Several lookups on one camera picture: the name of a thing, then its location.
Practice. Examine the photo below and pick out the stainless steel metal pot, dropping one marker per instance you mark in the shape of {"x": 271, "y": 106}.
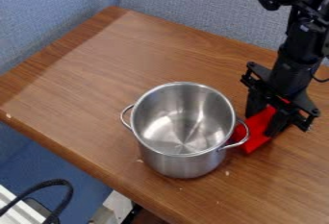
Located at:
{"x": 184, "y": 122}

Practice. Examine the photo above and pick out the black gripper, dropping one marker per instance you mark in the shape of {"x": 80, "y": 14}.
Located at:
{"x": 282, "y": 88}

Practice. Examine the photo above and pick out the red block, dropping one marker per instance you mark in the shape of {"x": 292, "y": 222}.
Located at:
{"x": 257, "y": 124}

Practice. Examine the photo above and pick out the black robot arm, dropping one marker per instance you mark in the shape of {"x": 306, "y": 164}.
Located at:
{"x": 307, "y": 43}

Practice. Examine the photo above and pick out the white box under table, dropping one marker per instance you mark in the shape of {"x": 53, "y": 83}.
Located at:
{"x": 114, "y": 210}

